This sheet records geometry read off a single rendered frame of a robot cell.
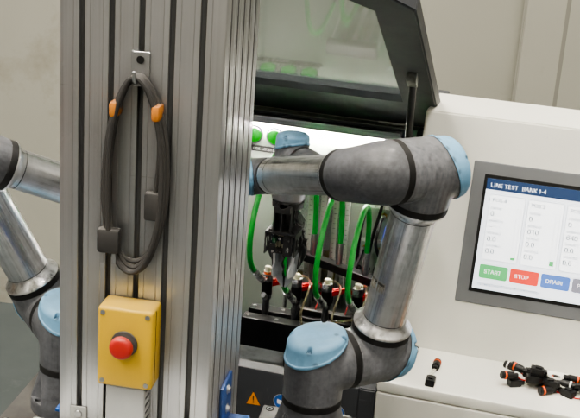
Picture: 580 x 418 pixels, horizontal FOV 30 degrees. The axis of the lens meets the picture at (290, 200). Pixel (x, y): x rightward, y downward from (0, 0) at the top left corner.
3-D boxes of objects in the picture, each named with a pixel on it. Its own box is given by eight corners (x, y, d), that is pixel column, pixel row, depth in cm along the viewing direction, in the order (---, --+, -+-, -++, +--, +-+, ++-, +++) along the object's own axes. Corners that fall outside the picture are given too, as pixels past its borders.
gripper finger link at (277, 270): (264, 291, 244) (267, 253, 241) (272, 282, 249) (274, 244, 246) (278, 294, 243) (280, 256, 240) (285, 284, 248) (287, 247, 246)
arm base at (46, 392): (91, 427, 212) (91, 382, 209) (18, 415, 214) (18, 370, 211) (116, 391, 227) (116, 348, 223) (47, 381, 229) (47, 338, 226)
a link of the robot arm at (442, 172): (320, 364, 219) (380, 126, 192) (381, 351, 226) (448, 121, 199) (349, 402, 210) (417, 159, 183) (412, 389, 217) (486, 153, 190)
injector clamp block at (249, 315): (237, 368, 285) (241, 315, 281) (249, 352, 294) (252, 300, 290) (364, 392, 277) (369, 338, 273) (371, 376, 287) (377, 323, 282)
